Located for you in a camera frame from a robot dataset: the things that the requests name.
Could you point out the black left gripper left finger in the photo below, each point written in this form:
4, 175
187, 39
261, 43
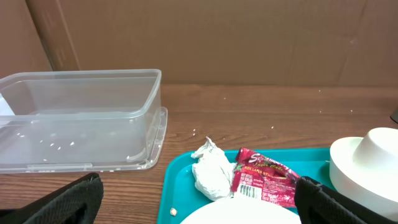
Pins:
76, 203

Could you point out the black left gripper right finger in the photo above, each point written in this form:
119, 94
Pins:
318, 204

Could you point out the white bowl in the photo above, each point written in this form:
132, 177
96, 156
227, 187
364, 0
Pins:
365, 170

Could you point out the red snack wrapper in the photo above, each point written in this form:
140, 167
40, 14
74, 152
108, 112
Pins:
262, 178

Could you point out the large white plate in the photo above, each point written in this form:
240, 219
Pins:
242, 211

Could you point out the white napkin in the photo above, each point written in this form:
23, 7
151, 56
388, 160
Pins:
213, 172

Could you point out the clear plastic bin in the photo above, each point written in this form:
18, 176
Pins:
81, 121

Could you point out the teal plastic tray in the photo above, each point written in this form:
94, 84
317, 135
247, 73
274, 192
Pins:
180, 197

